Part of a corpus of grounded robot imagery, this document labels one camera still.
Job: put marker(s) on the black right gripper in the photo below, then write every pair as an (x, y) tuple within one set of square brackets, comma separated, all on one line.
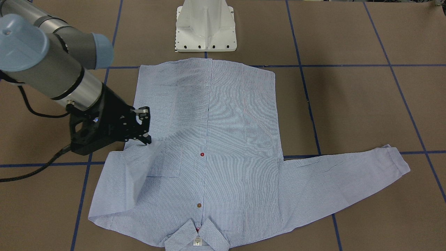
[(112, 104)]

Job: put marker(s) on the light blue striped shirt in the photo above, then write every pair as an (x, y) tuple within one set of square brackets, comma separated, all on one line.
[(214, 176)]

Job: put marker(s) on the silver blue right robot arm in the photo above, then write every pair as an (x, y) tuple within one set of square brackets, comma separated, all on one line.
[(56, 59)]

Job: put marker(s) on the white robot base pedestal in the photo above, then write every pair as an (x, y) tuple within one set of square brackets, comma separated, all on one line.
[(205, 26)]

